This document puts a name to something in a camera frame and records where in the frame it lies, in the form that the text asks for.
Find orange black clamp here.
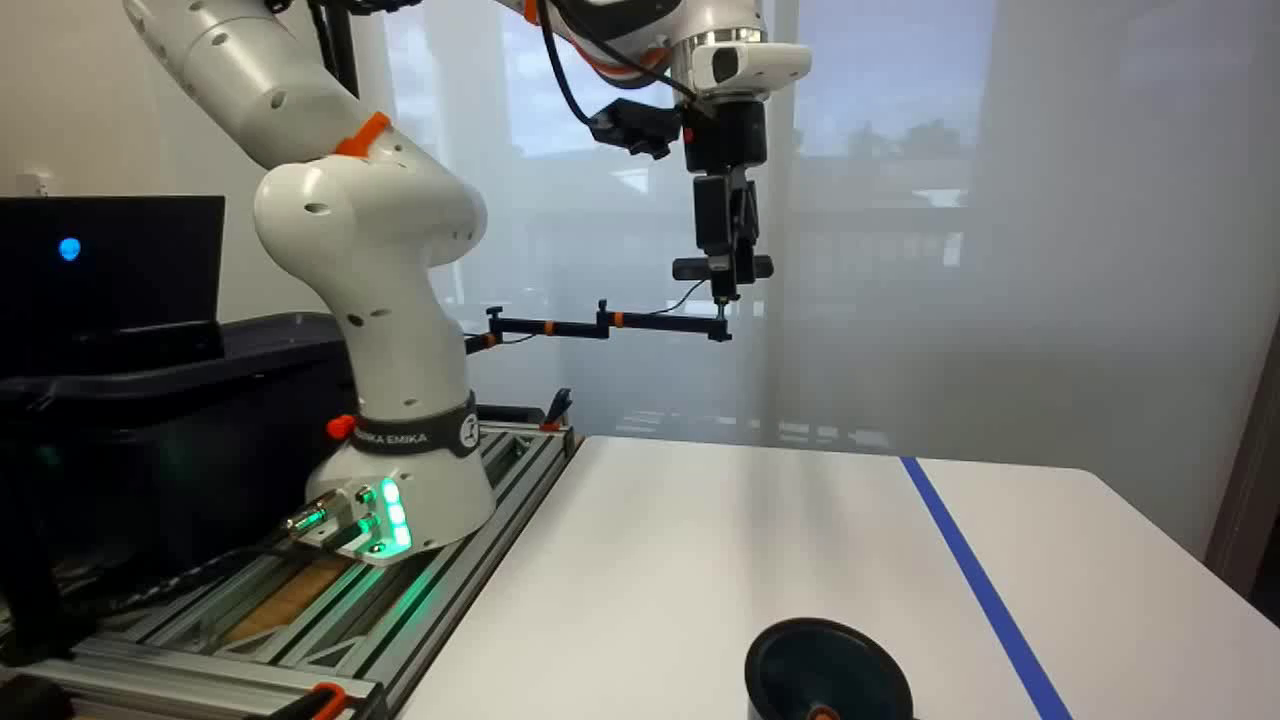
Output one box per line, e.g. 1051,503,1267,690
302,675,358,720

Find black stereo camera bar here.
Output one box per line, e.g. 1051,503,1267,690
669,251,782,285

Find aluminium rail base frame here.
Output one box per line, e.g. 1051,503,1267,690
0,397,585,720

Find black camera boom orange joints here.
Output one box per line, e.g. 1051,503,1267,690
462,299,736,358

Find blue tape line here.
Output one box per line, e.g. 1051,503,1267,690
895,451,1077,720

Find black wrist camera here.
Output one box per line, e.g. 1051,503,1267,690
589,94,689,163

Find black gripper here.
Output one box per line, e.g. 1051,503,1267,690
681,94,774,263

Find dark green enamel mug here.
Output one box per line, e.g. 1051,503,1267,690
741,614,921,720

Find black monitor with blue light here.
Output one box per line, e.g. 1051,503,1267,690
0,190,229,380

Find black equipment case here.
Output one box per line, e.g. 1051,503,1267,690
0,313,359,611

